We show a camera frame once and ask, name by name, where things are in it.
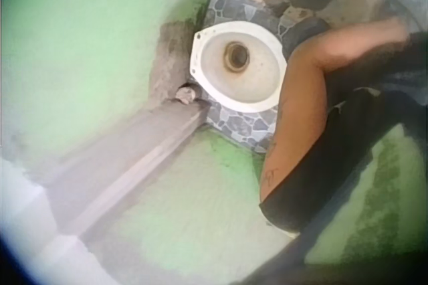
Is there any crumpled grey rag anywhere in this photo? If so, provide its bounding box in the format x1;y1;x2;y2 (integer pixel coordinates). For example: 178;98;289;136
173;85;199;104

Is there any white ceramic toilet bowl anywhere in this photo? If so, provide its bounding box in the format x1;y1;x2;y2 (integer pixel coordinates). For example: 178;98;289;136
189;21;288;114

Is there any grey concrete ledge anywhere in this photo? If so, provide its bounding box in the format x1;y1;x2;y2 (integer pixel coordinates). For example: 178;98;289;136
43;100;212;238

